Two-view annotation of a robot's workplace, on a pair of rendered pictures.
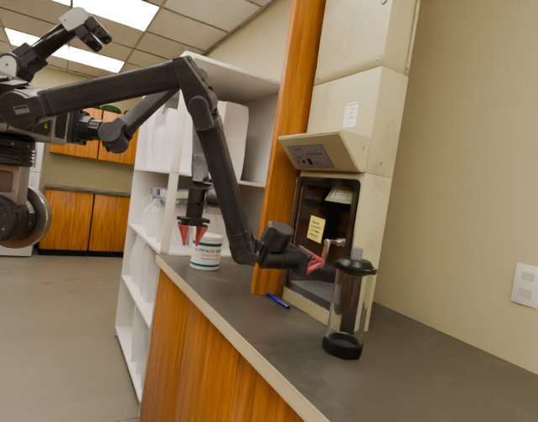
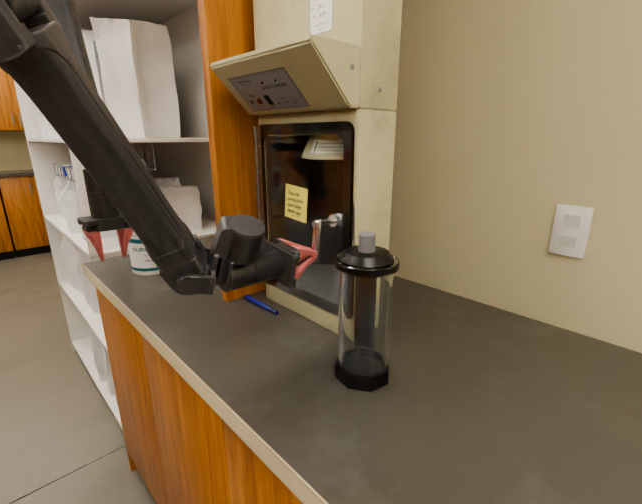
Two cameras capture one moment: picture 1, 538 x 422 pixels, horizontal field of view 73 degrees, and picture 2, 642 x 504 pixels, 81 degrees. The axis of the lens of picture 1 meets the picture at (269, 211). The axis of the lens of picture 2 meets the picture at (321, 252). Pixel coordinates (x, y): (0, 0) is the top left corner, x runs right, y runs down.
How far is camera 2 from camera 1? 35 cm
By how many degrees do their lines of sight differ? 19
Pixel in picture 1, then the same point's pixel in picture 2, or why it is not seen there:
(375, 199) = (377, 148)
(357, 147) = (342, 66)
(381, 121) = (374, 15)
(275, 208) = (231, 178)
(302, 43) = not seen: outside the picture
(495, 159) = (525, 63)
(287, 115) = (219, 25)
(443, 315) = (464, 276)
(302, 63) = not seen: outside the picture
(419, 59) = not seen: outside the picture
